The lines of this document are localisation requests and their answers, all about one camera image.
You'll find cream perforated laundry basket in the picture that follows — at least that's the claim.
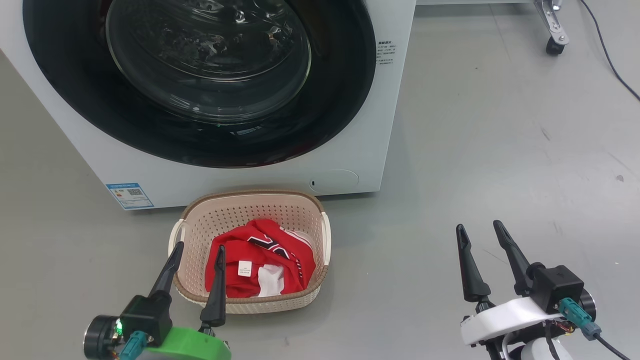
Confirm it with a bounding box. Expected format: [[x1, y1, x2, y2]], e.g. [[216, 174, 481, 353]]
[[168, 189, 332, 315]]

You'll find black cylindrical right gripper motor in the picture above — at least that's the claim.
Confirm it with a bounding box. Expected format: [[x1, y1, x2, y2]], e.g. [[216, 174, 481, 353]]
[[580, 290, 597, 322]]

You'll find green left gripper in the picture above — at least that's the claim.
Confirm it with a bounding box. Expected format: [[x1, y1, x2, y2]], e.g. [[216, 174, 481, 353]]
[[144, 241, 232, 360]]

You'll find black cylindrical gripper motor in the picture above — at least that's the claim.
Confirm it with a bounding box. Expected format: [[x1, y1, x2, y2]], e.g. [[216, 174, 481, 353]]
[[83, 314, 123, 360], [580, 290, 597, 322]]

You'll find washing machine glass door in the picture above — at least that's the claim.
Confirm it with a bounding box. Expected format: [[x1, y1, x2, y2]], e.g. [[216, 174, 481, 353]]
[[22, 0, 377, 169]]

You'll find teal left camera cable connector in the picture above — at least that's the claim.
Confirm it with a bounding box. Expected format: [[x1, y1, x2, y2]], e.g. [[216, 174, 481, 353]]
[[118, 330, 149, 360]]

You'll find teal right camera cable connector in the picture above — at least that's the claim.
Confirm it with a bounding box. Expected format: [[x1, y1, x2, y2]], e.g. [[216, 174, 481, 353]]
[[558, 297, 631, 360]]

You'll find white round filter cover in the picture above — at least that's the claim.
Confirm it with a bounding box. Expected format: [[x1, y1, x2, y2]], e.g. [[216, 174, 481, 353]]
[[308, 168, 360, 194]]

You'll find white front-load washing machine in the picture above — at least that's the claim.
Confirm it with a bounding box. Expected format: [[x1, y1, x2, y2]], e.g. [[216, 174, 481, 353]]
[[0, 0, 417, 211]]

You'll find thin black floor cable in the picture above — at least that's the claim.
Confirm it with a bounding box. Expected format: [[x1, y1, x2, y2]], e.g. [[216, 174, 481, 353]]
[[579, 0, 640, 101]]

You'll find teal camera cable connector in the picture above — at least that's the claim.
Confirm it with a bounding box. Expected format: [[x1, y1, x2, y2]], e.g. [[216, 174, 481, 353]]
[[118, 330, 149, 360], [558, 297, 631, 360]]

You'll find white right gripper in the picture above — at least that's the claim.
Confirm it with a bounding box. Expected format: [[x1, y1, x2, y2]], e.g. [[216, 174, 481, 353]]
[[455, 219, 563, 360]]

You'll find white cabinet panel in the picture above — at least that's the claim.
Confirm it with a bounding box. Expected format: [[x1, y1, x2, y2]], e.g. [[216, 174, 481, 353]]
[[416, 0, 536, 6]]

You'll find blue energy label sticker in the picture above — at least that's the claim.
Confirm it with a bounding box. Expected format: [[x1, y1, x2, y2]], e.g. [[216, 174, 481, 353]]
[[105, 182, 155, 210]]

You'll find black cylindrical left gripper motor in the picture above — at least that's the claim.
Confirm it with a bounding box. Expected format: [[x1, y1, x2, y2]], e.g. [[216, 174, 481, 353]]
[[83, 314, 123, 360]]

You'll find red and white jersey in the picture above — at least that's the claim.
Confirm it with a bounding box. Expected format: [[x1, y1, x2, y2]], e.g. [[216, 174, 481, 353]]
[[204, 218, 317, 299]]

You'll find metal leg with caster wheel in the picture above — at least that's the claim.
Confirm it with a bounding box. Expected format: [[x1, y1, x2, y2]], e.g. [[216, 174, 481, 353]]
[[533, 0, 571, 56]]

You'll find small black text sticker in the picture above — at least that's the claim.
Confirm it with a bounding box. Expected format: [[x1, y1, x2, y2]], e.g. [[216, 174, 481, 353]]
[[376, 41, 397, 66]]

